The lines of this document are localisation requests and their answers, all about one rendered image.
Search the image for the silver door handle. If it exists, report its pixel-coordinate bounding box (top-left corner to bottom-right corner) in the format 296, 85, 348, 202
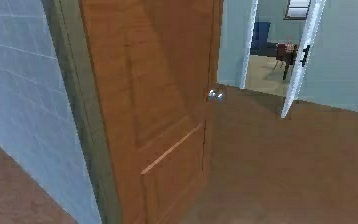
207, 88, 225, 102

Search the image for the brown wooden room door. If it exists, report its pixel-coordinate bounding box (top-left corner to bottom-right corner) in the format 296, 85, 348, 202
78, 0, 225, 224

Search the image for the black door handle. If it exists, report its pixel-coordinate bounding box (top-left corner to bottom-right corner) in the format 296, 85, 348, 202
300, 43, 312, 68

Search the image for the dark red chair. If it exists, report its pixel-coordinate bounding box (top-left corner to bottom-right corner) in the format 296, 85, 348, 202
272, 42, 300, 82

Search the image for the blue armchair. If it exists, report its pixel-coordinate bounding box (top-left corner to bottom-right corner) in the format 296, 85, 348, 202
250, 21, 279, 57

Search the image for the white room door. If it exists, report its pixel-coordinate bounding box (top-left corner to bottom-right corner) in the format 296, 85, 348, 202
280, 0, 327, 120

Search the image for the framed wall picture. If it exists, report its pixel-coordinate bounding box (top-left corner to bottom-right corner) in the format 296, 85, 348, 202
284, 0, 312, 21

